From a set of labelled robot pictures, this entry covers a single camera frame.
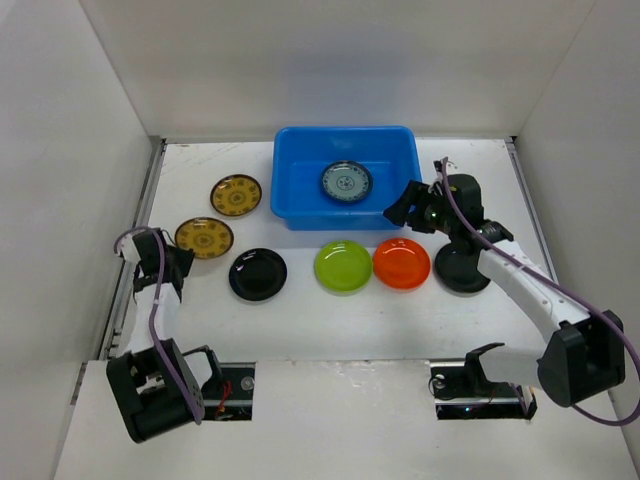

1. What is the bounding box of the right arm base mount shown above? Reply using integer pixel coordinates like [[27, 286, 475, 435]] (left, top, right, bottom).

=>
[[428, 359, 538, 421]]

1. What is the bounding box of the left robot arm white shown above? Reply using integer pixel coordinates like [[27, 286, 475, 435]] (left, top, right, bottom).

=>
[[106, 227, 225, 443]]

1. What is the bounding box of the blue floral plate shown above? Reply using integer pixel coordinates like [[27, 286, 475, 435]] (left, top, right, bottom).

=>
[[321, 161, 373, 203]]

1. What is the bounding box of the black plate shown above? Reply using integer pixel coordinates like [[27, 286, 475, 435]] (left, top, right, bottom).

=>
[[434, 243, 491, 294], [228, 248, 288, 302]]

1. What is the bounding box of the metal side rail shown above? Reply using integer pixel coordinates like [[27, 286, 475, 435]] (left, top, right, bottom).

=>
[[96, 136, 167, 360]]

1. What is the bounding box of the blue plastic bin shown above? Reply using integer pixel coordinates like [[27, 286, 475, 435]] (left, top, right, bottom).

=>
[[270, 126, 422, 231]]

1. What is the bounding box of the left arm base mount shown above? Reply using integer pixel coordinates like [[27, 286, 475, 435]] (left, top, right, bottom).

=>
[[194, 363, 256, 422]]

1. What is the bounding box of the green plate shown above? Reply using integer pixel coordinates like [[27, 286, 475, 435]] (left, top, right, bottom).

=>
[[314, 240, 373, 295]]

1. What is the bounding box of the orange plate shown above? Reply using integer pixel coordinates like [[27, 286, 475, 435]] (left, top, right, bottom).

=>
[[372, 237, 431, 291]]

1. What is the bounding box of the yellow patterned plate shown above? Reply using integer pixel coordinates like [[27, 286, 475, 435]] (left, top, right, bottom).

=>
[[174, 217, 235, 260], [209, 174, 262, 217]]

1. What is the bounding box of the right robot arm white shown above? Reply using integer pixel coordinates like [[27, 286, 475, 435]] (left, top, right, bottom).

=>
[[383, 174, 625, 407]]

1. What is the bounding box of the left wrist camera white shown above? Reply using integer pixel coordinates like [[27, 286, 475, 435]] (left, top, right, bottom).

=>
[[114, 233, 141, 265]]

